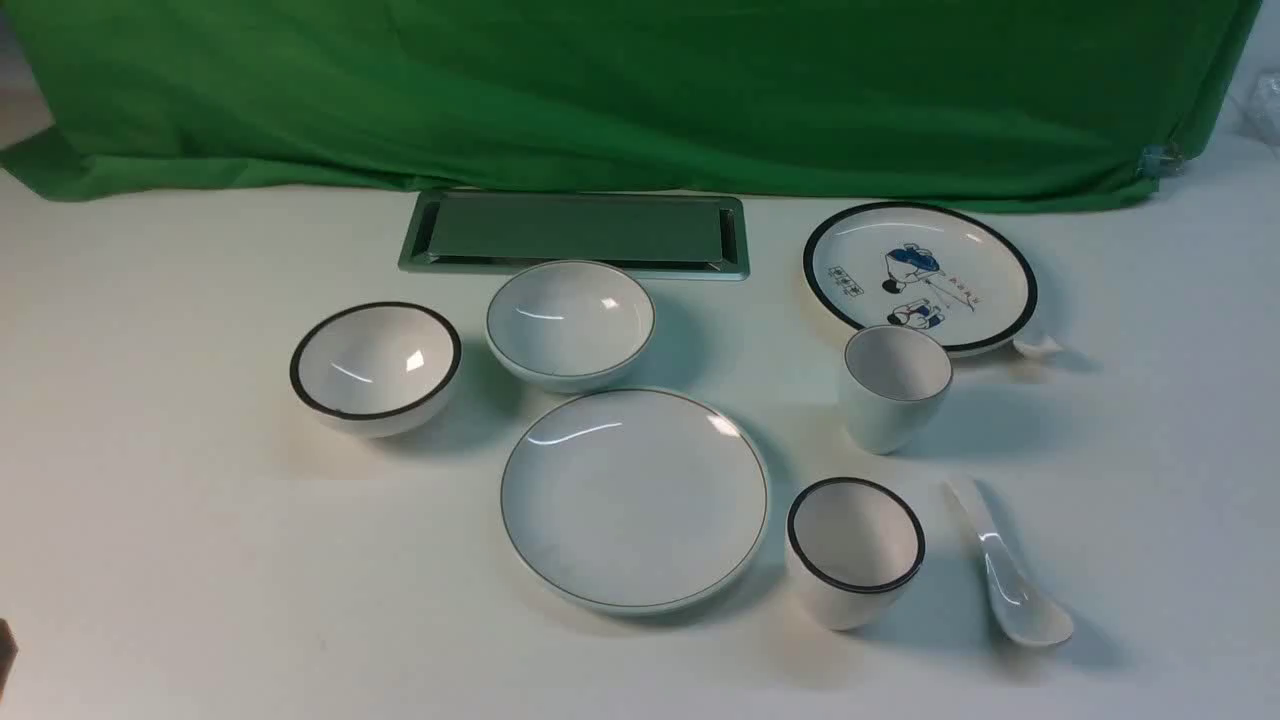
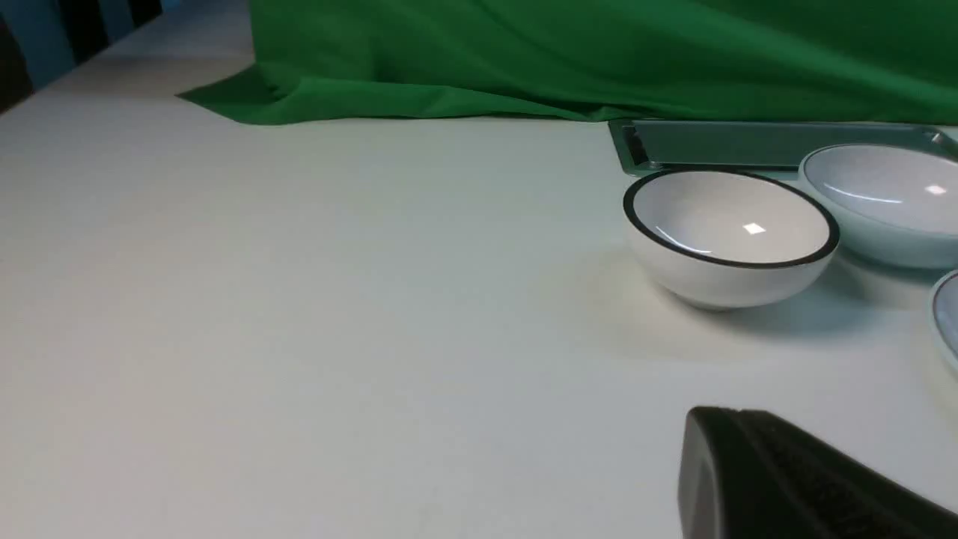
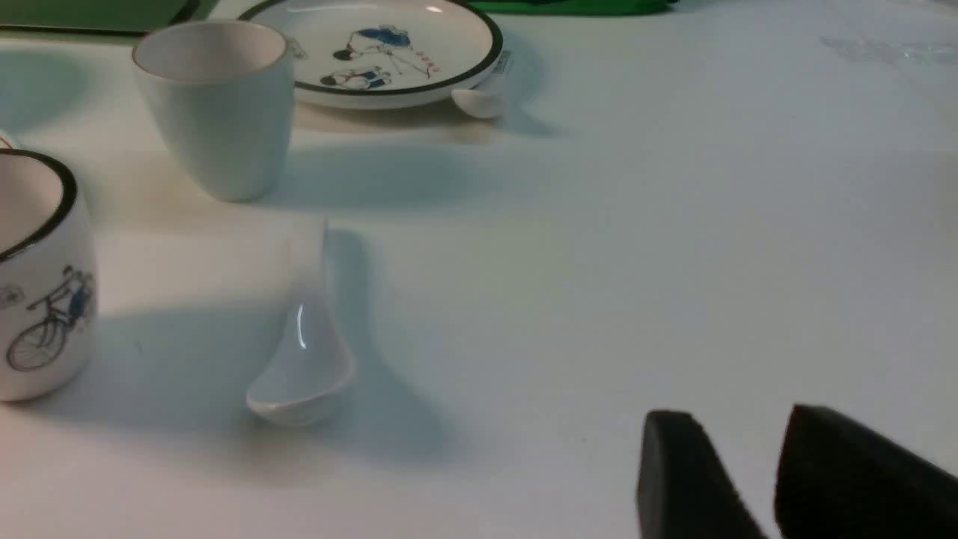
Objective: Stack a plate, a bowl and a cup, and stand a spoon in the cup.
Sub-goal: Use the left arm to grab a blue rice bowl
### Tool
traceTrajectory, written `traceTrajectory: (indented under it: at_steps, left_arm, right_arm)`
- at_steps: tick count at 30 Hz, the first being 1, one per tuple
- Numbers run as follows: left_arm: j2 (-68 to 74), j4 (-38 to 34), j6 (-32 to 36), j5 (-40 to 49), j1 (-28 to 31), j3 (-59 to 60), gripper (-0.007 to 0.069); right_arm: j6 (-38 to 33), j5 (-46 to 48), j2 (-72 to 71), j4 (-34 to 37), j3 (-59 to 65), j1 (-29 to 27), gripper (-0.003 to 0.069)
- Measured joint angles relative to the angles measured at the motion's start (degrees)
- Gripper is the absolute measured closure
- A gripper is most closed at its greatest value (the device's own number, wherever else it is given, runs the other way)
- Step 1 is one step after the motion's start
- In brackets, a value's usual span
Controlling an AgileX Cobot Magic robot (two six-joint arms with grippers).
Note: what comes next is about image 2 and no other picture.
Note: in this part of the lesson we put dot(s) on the pale blue shallow bowl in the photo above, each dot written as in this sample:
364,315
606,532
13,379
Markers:
895,206

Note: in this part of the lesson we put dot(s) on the green backdrop cloth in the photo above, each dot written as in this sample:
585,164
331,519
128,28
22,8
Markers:
594,61

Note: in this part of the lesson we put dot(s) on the pale blue large plate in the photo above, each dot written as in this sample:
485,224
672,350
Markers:
942,315

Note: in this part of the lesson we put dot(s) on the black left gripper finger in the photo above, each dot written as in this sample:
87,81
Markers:
748,473

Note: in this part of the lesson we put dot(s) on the white bowl black rim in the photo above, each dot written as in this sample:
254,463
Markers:
723,241

